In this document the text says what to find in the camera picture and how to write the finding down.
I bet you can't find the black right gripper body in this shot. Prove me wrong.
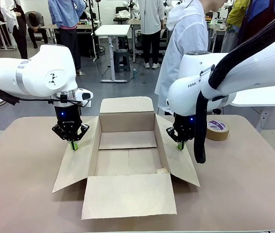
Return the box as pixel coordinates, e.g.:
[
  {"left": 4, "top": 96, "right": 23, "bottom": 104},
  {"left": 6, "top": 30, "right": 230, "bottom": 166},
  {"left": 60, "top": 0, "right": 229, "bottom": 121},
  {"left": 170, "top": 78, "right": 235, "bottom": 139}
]
[{"left": 172, "top": 114, "right": 197, "bottom": 143}]

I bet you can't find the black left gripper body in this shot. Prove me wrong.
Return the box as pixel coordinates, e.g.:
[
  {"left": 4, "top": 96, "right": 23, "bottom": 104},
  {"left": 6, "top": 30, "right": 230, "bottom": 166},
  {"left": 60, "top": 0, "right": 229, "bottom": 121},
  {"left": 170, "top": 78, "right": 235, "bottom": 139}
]
[{"left": 54, "top": 100, "right": 83, "bottom": 141}]

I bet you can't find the large cardboard box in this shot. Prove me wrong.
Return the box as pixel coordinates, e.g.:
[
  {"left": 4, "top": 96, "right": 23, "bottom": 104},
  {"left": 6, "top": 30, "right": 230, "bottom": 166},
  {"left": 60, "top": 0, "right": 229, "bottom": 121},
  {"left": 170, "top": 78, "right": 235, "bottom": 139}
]
[{"left": 52, "top": 96, "right": 201, "bottom": 220}]

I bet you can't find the brown packing tape roll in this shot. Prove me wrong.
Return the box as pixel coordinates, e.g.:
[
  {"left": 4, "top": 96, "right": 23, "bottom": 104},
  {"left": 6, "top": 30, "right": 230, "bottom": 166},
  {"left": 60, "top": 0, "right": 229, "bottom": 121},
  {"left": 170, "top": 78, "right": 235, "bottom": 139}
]
[{"left": 205, "top": 119, "right": 230, "bottom": 142}]

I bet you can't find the grey plastic stool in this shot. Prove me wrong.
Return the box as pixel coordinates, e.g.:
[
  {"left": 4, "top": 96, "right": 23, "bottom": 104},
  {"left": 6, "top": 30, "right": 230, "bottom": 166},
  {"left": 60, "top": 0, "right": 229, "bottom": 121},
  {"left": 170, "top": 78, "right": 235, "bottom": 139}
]
[{"left": 113, "top": 49, "right": 131, "bottom": 73}]

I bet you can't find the white side table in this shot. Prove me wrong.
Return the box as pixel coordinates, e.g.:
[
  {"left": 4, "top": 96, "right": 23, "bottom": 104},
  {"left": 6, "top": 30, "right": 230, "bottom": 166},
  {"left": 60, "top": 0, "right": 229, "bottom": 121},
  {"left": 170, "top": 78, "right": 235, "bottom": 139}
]
[{"left": 231, "top": 83, "right": 275, "bottom": 107}]

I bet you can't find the person in white coat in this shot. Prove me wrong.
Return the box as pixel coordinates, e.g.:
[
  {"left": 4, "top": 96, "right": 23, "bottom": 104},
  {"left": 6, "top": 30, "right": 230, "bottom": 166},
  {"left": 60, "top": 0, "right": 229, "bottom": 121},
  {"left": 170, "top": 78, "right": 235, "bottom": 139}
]
[{"left": 154, "top": 0, "right": 225, "bottom": 116}]

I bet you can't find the black stand pole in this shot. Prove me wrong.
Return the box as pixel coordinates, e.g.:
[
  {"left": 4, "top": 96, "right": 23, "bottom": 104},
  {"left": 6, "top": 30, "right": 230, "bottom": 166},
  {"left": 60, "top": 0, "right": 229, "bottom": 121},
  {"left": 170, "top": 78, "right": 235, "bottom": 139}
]
[{"left": 88, "top": 0, "right": 101, "bottom": 61}]

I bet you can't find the person in white and black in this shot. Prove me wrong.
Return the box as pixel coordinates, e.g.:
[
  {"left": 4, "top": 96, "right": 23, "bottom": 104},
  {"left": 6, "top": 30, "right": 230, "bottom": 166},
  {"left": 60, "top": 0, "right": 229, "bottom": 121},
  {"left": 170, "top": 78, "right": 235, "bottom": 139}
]
[{"left": 0, "top": 0, "right": 29, "bottom": 60}]

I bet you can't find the white height-adjustable desk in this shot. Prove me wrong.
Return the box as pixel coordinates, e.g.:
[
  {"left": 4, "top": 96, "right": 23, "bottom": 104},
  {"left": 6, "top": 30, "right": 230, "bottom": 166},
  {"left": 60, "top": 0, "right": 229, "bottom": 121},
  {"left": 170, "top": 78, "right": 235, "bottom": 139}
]
[{"left": 94, "top": 24, "right": 136, "bottom": 83}]

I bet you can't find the person in blue shirt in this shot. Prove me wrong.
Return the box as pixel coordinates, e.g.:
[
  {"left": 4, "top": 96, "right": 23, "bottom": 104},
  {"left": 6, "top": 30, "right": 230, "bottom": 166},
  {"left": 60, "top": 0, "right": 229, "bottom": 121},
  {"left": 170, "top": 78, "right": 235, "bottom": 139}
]
[{"left": 47, "top": 0, "right": 86, "bottom": 76}]

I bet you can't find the seated person in grey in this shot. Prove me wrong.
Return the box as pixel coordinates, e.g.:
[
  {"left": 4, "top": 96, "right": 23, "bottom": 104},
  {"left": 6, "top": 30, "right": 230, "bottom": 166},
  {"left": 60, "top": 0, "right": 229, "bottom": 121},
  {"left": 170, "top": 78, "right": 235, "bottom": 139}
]
[{"left": 24, "top": 11, "right": 50, "bottom": 49}]

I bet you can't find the grey cluttered desk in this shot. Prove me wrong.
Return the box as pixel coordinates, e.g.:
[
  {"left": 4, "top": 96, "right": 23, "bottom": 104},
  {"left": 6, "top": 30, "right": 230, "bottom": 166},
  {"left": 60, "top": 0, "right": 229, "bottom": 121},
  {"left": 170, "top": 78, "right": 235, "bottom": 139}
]
[{"left": 207, "top": 17, "right": 228, "bottom": 53}]

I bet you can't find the person in long white shirt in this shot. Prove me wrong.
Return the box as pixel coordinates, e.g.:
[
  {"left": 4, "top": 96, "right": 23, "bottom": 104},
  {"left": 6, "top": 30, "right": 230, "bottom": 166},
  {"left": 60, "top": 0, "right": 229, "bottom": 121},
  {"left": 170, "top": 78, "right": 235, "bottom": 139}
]
[{"left": 137, "top": 0, "right": 165, "bottom": 70}]

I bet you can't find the pile of white cloth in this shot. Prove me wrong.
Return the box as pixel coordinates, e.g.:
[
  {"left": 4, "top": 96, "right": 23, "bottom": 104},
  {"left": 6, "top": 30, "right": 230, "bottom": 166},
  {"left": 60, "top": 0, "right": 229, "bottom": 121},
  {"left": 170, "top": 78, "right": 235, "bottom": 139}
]
[{"left": 114, "top": 6, "right": 131, "bottom": 19}]

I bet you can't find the person in yellow jacket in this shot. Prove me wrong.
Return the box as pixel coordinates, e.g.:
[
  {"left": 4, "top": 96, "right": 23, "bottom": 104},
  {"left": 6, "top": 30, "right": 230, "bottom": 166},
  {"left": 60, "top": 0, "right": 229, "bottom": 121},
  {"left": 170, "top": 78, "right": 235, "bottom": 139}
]
[{"left": 226, "top": 0, "right": 246, "bottom": 53}]

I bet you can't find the person in blue dark apron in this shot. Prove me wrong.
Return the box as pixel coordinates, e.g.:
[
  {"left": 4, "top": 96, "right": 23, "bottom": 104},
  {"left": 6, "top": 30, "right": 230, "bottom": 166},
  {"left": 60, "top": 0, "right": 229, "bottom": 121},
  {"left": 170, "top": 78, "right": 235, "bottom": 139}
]
[{"left": 238, "top": 0, "right": 275, "bottom": 47}]

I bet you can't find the black right arm cable sleeve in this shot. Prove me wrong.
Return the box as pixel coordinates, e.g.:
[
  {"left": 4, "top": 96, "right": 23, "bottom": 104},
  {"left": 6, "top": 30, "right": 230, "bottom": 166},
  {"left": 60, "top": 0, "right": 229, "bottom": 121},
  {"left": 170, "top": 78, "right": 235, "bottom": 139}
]
[{"left": 193, "top": 4, "right": 275, "bottom": 165}]

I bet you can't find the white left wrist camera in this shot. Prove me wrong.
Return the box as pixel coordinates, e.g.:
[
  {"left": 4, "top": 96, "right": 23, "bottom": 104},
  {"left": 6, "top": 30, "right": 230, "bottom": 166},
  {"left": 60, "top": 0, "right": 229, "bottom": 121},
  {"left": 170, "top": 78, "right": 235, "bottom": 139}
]
[{"left": 75, "top": 88, "right": 94, "bottom": 107}]

